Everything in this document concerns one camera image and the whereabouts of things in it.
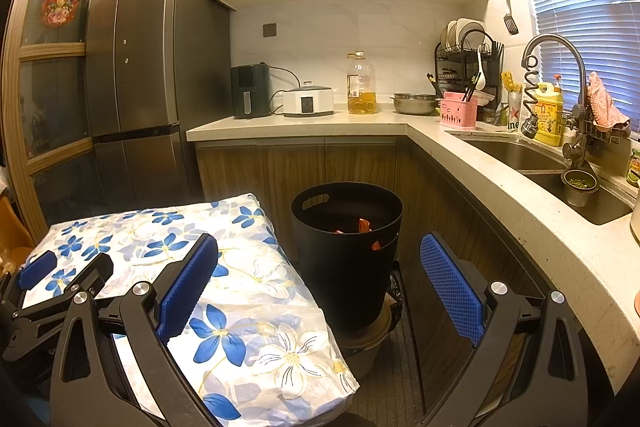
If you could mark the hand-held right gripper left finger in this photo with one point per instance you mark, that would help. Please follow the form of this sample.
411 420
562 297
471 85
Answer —
187 287

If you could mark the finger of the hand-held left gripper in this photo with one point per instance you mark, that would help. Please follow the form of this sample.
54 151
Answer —
39 268
97 269

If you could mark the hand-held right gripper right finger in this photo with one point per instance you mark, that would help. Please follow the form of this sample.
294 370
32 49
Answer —
450 287

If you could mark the black trash bin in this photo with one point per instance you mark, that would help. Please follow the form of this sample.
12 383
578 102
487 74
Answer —
345 277

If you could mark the orange chair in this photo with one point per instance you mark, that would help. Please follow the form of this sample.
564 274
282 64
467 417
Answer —
12 227

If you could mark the blue floral cloth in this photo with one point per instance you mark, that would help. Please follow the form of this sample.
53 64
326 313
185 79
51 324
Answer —
270 307

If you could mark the beige round container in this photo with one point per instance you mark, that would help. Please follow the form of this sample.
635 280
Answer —
365 342

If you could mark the kitchen counter with wooden cabinets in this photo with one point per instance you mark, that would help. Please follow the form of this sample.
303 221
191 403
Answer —
550 227

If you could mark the steel kitchen sink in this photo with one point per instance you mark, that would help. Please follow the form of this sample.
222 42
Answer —
520 154

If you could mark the steel strainer cup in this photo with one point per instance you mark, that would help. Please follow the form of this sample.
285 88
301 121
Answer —
579 187

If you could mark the pink utensil holder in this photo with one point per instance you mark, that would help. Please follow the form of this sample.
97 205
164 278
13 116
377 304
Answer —
457 114

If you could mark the green white beverage can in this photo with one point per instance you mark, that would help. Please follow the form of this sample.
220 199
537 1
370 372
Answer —
513 114

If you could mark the steel bowl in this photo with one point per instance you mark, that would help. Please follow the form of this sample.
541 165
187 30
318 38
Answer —
415 104

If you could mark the wooden glass sliding door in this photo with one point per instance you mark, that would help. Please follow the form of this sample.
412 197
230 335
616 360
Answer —
50 82

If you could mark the yellow detergent bottle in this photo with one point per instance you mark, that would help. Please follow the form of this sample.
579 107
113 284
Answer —
547 122

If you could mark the grey steel refrigerator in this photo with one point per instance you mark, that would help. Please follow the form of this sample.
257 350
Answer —
150 82

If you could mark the black chopsticks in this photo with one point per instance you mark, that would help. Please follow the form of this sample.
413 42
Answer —
470 89

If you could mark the black air fryer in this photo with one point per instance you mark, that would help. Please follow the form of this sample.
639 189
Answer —
250 92

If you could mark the white ladle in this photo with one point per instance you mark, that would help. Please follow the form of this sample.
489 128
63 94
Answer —
480 79

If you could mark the cooking oil bottle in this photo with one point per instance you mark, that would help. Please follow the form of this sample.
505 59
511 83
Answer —
361 97

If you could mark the black dish rack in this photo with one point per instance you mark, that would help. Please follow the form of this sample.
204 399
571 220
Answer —
445 72

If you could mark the white electric cooker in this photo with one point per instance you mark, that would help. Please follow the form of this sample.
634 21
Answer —
307 102

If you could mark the pink cloth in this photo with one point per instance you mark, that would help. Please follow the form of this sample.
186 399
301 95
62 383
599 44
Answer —
605 104

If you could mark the steel spring faucet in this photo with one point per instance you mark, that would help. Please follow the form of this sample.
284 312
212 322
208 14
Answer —
580 72

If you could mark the white plate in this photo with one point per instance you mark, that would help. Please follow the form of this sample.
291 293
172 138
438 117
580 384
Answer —
451 34
472 29

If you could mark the red round door decoration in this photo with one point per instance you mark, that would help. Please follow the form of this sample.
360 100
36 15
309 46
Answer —
60 5

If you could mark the hanging slotted spatula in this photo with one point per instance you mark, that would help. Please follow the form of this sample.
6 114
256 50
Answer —
511 24

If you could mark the dark wall socket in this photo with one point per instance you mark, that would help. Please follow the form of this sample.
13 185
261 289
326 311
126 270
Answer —
269 30

